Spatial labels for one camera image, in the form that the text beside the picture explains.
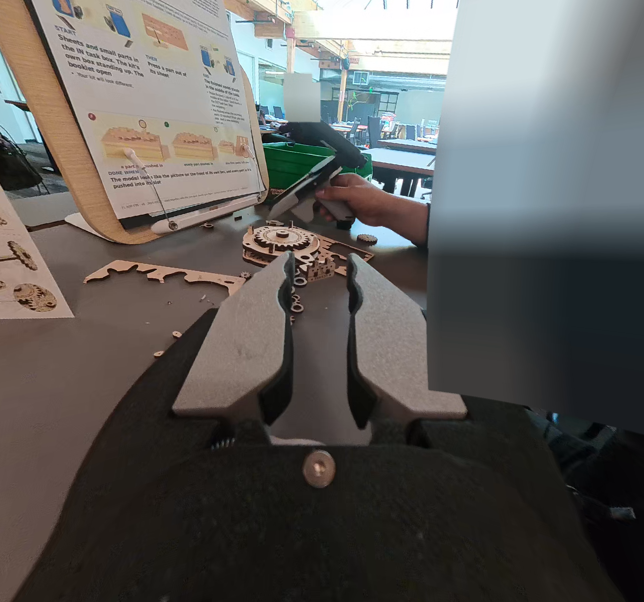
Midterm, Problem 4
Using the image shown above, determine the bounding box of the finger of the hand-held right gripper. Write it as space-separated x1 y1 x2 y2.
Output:
266 178 324 222
289 154 337 195

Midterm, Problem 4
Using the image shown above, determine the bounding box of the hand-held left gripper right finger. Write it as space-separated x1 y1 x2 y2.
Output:
346 252 469 430

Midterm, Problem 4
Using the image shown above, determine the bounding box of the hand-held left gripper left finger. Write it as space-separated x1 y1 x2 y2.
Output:
172 251 296 425

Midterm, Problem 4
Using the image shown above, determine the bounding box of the wooden gear model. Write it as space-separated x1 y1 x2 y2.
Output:
241 224 339 318

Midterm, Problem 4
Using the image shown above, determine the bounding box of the assembly booklet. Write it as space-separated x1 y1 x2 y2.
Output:
0 186 75 320

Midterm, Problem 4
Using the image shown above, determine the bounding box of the person's right hand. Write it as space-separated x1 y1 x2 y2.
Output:
314 173 403 229

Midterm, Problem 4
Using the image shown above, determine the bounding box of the green plastic bin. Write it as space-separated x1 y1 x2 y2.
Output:
261 141 374 204

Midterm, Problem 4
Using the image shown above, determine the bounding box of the grey background table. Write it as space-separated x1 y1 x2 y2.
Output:
361 138 438 199

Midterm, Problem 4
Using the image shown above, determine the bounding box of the white page holder bar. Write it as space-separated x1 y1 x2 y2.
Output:
150 194 267 235

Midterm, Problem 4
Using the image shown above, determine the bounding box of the printed instruction sheet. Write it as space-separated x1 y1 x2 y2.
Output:
4 0 267 221

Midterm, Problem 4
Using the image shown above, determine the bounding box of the wooden document stand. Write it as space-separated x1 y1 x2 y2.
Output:
0 0 271 246

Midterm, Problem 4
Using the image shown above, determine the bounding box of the dark bag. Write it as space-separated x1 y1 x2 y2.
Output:
0 134 44 194

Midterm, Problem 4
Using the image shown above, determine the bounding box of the curved wooden frame offcut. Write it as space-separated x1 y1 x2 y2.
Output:
83 259 248 297

